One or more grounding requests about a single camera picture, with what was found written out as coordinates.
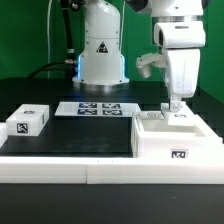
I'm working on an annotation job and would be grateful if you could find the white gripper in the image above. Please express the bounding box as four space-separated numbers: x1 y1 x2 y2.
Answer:
154 21 206 112

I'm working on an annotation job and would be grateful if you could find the white cabinet door panel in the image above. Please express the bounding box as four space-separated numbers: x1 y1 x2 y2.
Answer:
161 102 195 126
139 111 164 120

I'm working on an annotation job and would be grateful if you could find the white cabinet body box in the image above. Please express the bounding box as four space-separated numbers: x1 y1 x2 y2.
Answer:
131 113 224 160

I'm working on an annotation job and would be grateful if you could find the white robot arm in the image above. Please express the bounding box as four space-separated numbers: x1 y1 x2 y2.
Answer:
73 0 206 112

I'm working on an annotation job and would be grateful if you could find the white cabinet top block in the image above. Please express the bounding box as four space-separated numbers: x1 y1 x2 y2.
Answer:
6 104 49 136

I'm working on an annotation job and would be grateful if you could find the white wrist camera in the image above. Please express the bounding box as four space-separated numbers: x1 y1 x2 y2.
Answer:
136 53 166 78

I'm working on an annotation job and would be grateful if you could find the white border fence rail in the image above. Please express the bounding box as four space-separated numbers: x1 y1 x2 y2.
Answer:
0 116 224 184

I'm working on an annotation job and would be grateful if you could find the white marker base plate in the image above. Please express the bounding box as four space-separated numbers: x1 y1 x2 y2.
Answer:
55 102 140 117

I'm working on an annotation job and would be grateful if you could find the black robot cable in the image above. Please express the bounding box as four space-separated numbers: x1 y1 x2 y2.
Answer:
27 0 81 79

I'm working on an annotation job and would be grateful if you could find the white thin cable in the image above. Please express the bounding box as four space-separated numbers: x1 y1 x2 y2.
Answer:
46 0 54 79

